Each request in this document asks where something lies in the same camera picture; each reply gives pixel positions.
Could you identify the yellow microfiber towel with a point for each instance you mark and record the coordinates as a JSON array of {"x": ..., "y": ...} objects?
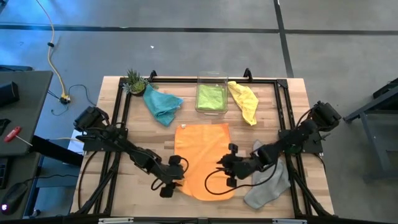
[{"x": 245, "y": 99}]

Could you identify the green microfiber towel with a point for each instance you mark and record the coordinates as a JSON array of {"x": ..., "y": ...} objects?
[{"x": 211, "y": 98}]

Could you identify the potted succulent plant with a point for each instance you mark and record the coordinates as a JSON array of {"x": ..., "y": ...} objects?
[{"x": 135, "y": 84}]

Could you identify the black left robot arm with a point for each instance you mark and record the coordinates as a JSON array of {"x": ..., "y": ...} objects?
[{"x": 109, "y": 138}]

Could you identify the clear plastic bin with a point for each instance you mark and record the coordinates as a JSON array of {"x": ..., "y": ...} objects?
[{"x": 200, "y": 77}]

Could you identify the grey microfiber towel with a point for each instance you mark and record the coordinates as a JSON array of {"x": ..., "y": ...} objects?
[{"x": 270, "y": 189}]

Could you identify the orange microfiber towel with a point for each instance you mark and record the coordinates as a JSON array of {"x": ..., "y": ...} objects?
[{"x": 202, "y": 149}]

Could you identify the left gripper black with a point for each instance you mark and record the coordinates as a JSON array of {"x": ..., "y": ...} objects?
[{"x": 169, "y": 172}]

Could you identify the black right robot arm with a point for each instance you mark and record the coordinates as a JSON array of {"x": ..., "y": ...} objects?
[{"x": 295, "y": 137}]

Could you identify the black speaker box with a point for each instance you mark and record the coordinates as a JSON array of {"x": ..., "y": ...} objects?
[{"x": 7, "y": 93}]

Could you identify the light grey desk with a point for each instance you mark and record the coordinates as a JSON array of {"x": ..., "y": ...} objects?
[{"x": 21, "y": 168}]

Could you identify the black diagonal beam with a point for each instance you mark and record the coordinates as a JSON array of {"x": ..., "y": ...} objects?
[{"x": 56, "y": 151}]

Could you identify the small black desk object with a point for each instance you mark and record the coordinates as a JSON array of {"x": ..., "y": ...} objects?
[{"x": 3, "y": 124}]

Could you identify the dark blue metal cart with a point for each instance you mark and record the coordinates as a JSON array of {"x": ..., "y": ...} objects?
[{"x": 370, "y": 105}]

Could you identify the teal microfiber towel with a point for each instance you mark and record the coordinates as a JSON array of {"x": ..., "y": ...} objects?
[{"x": 161, "y": 105}]

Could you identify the dark grey desk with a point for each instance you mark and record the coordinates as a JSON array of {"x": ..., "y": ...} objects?
[{"x": 28, "y": 109}]

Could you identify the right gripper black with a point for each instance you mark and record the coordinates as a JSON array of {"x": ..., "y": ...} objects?
[{"x": 245, "y": 168}]

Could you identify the black computer mouse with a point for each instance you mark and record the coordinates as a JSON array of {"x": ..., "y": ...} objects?
[{"x": 14, "y": 196}]

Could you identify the silver metal bracket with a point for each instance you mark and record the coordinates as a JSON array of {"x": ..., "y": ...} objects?
[
  {"x": 115, "y": 220},
  {"x": 289, "y": 221}
]

